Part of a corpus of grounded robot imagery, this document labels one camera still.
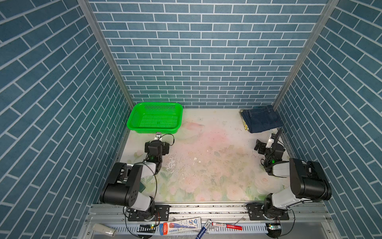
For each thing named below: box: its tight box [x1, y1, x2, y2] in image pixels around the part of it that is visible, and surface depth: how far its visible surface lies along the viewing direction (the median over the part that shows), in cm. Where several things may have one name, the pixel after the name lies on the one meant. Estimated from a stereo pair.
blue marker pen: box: [195, 218, 212, 239], surface depth 69 cm
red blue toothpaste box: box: [159, 217, 202, 236], surface depth 71 cm
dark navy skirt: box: [240, 105, 284, 133], surface depth 107 cm
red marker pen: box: [211, 222, 243, 231], surface depth 71 cm
